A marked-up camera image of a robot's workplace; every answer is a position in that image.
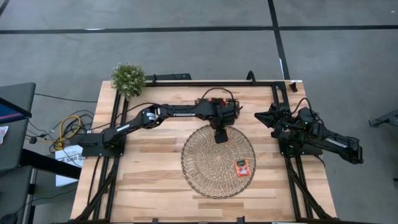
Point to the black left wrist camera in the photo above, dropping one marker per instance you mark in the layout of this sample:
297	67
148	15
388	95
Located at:
221	137

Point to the white item on desk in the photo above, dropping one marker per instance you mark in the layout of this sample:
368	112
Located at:
2	133

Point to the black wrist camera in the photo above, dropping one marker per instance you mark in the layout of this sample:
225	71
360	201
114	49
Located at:
275	133
221	137

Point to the white printed paper box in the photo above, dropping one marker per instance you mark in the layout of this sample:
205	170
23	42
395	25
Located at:
62	154

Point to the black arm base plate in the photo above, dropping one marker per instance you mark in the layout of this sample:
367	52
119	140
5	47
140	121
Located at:
284	152
93	151

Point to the black curved clamp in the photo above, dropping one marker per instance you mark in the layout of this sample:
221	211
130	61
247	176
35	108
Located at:
251	77

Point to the black rectangular box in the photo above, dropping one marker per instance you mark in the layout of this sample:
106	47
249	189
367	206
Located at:
169	76

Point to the small black frame bracket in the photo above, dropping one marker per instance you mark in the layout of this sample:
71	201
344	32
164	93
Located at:
154	221
241	220

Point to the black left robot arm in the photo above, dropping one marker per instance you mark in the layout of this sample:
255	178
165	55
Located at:
183	113

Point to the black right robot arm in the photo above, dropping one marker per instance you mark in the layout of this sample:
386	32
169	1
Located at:
335	141

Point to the round woven placemat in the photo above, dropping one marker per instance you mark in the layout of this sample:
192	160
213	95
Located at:
205	174

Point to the black desk beam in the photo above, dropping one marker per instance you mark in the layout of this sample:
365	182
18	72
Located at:
49	164

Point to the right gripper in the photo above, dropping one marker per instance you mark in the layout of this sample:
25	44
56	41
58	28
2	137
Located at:
283	119

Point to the green potted plant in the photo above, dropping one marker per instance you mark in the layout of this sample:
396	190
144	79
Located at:
128	79

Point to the grey desk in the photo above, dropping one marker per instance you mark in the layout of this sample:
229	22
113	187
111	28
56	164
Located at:
15	140

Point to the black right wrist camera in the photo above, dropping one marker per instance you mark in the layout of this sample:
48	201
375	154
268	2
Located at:
275	133

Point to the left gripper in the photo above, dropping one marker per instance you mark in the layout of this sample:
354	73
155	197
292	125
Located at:
228	112

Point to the wooden three-compartment tray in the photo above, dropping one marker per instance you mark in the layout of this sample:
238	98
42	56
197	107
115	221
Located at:
198	101

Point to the orange tea bag sachet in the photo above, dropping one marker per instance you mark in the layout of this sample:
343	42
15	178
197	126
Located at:
242	168

